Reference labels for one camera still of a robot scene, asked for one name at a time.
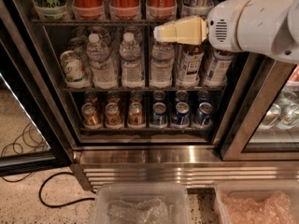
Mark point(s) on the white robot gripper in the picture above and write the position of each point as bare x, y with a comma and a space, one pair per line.
224, 27

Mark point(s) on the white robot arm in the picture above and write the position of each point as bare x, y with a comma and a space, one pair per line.
267, 27

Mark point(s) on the right coca-cola can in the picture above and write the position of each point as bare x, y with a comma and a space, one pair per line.
161, 9

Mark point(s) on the coca-cola can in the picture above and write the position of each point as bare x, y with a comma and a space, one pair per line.
88, 9
161, 9
125, 9

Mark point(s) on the middle coca-cola can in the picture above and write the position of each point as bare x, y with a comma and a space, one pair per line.
125, 9

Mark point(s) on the front middle blue can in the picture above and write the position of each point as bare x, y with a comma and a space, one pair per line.
180, 114

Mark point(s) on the blue can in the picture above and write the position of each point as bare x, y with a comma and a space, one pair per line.
202, 117
158, 115
180, 114

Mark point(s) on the front right blue can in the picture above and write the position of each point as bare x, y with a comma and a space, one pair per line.
202, 117

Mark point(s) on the front left blue can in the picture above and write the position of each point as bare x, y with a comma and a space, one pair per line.
158, 115

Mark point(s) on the stainless steel fridge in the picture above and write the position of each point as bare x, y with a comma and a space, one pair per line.
232, 148

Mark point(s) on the front right gold can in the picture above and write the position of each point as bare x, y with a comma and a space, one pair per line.
135, 115

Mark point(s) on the gold can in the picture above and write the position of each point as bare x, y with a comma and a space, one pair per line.
113, 116
90, 116
135, 115

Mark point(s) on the left coca-cola can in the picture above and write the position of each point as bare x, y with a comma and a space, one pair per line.
88, 9

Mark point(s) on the front middle gold can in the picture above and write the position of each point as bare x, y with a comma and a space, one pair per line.
113, 116

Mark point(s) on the white green can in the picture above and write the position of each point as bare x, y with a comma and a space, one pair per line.
75, 75

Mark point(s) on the front left gold can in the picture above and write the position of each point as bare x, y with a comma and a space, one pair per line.
90, 116

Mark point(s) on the silver can right compartment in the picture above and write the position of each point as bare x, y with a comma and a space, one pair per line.
289, 116

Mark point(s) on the open fridge glass door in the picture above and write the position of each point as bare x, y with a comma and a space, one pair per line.
18, 115

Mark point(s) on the left tea bottle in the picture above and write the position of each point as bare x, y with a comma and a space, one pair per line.
189, 65

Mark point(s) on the tea bottle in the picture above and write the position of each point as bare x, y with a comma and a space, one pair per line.
189, 65
216, 67

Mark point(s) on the right water bottle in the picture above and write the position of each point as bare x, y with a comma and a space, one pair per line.
161, 64

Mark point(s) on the water bottle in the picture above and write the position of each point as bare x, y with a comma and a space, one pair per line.
161, 64
131, 62
104, 75

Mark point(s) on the right tea bottle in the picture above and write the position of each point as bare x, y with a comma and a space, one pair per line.
216, 67

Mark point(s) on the middle water bottle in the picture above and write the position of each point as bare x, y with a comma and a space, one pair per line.
131, 62

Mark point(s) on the left water bottle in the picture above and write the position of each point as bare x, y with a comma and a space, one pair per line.
104, 75

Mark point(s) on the right clear plastic bin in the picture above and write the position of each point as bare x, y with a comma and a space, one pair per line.
258, 190

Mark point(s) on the clear plastic bin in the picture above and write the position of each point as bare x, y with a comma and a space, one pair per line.
170, 193
258, 190

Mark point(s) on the clear bubble wrap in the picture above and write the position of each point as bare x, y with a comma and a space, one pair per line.
152, 211

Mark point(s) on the left clear plastic bin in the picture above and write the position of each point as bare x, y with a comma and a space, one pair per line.
170, 193

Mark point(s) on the pink bubble wrap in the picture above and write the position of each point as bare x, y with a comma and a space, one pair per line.
277, 209

